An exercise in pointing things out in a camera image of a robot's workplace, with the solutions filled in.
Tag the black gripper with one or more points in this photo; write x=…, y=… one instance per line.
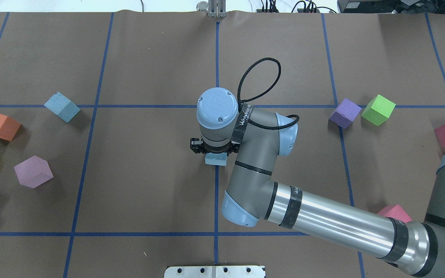
x=196, y=147

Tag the blue foam block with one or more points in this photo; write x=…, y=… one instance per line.
x=64, y=108
x=216, y=159

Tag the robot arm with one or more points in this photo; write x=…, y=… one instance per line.
x=364, y=166

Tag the far purple foam block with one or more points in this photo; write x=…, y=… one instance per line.
x=345, y=113

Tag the light pink foam block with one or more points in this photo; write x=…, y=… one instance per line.
x=33, y=172

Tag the green foam block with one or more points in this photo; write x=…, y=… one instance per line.
x=378, y=110

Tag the near orange foam block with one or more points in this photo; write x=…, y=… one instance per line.
x=8, y=127

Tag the far pink block by bin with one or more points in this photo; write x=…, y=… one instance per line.
x=396, y=212

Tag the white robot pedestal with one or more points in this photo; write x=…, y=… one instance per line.
x=238, y=271

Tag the aluminium frame post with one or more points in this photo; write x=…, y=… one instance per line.
x=216, y=8

